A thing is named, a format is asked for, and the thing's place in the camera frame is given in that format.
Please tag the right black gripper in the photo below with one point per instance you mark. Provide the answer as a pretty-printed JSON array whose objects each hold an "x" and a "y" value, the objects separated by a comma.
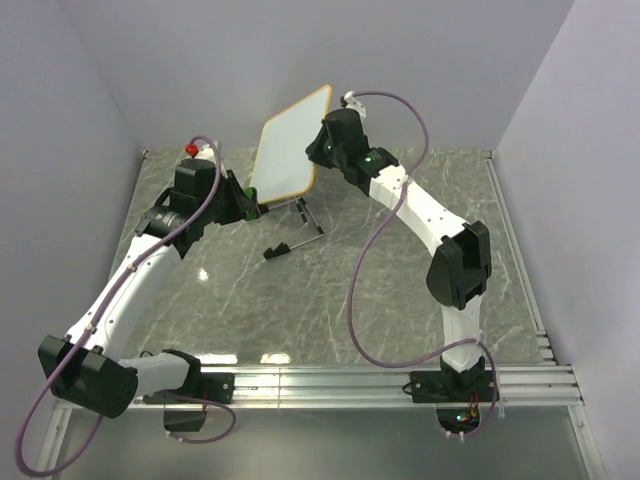
[{"x": 313, "y": 150}]

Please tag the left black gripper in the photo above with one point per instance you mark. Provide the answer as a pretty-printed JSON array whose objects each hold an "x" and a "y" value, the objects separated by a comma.
[{"x": 241, "y": 203}]

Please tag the green whiteboard eraser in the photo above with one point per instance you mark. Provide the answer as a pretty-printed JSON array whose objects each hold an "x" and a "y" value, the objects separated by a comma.
[{"x": 252, "y": 208}]

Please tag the orange framed whiteboard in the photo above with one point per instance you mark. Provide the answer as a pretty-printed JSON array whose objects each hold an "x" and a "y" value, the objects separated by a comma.
[{"x": 282, "y": 169}]

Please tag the black wire whiteboard stand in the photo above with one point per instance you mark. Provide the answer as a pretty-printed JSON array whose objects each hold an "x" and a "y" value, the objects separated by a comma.
[{"x": 309, "y": 231}]

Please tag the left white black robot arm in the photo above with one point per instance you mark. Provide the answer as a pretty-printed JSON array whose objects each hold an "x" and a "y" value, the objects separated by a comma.
[{"x": 86, "y": 366}]

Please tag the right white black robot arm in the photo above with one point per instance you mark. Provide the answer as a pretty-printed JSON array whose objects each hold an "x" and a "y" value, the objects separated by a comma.
[{"x": 460, "y": 251}]

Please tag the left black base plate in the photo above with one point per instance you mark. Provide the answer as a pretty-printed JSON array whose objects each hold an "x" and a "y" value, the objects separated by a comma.
[{"x": 217, "y": 387}]

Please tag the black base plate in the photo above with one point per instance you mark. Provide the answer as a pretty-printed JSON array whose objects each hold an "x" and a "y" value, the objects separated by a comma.
[
  {"x": 450, "y": 387},
  {"x": 217, "y": 387}
]

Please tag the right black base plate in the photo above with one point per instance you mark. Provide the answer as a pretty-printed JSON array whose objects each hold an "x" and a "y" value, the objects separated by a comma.
[{"x": 450, "y": 387}]

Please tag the aluminium mounting rail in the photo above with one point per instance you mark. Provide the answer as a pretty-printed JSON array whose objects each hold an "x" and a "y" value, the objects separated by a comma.
[{"x": 360, "y": 387}]

